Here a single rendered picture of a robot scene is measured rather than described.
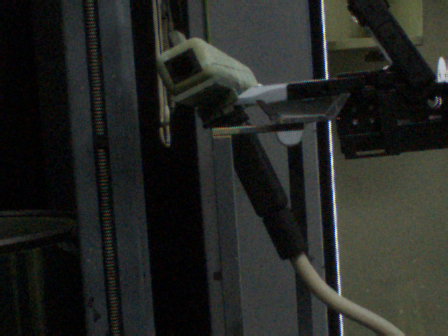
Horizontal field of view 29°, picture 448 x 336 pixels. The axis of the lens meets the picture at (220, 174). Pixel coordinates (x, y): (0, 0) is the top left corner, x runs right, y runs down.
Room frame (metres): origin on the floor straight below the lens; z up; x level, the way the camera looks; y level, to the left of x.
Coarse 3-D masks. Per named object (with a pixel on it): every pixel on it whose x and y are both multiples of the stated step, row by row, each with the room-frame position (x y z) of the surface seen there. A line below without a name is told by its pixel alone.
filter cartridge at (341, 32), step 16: (336, 0) 2.87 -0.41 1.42; (400, 0) 2.82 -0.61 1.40; (416, 0) 2.86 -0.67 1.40; (336, 16) 2.87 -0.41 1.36; (400, 16) 2.82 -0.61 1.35; (416, 16) 2.86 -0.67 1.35; (336, 32) 2.88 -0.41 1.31; (352, 32) 2.84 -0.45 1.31; (416, 32) 2.86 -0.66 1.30; (336, 48) 2.87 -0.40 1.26; (352, 48) 2.83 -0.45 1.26; (368, 48) 2.91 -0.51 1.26
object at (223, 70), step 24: (192, 48) 0.74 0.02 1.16; (168, 72) 0.75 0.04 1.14; (192, 72) 0.74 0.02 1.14; (216, 72) 0.75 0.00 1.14; (240, 72) 0.91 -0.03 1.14; (192, 96) 0.75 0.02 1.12; (216, 96) 0.82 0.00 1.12; (216, 120) 0.83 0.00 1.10; (240, 120) 0.84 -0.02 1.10; (240, 144) 0.84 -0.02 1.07; (240, 168) 0.84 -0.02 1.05; (264, 168) 0.83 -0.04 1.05; (264, 192) 0.83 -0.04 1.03; (264, 216) 0.83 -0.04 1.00; (288, 216) 0.83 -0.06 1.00; (288, 240) 0.83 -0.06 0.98
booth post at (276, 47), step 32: (192, 0) 1.31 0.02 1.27; (224, 0) 1.31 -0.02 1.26; (256, 0) 1.31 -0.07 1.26; (288, 0) 1.31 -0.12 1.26; (192, 32) 1.31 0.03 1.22; (224, 32) 1.31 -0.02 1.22; (256, 32) 1.31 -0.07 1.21; (288, 32) 1.31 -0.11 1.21; (256, 64) 1.31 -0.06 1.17; (288, 64) 1.31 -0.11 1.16; (288, 192) 1.31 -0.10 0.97; (256, 224) 1.31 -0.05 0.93; (320, 224) 1.31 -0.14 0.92; (256, 256) 1.31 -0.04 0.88; (320, 256) 1.31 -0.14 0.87; (256, 288) 1.31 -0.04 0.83; (288, 288) 1.31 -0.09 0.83; (256, 320) 1.31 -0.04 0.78; (288, 320) 1.31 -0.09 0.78; (320, 320) 1.31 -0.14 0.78
